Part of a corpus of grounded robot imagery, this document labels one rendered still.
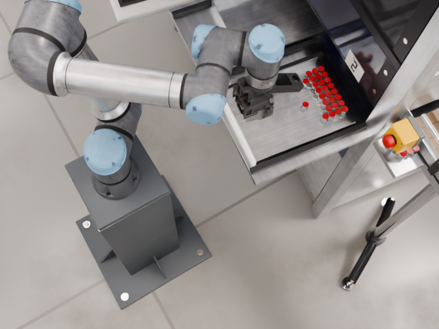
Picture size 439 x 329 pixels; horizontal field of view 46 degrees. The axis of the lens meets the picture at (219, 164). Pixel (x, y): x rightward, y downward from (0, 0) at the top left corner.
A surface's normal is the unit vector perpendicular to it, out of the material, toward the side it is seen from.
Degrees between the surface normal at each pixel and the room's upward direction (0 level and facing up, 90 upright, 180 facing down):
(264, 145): 0
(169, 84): 15
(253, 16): 0
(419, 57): 90
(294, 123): 0
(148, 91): 47
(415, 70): 90
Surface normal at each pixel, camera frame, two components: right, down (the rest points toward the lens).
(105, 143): 0.00, -0.26
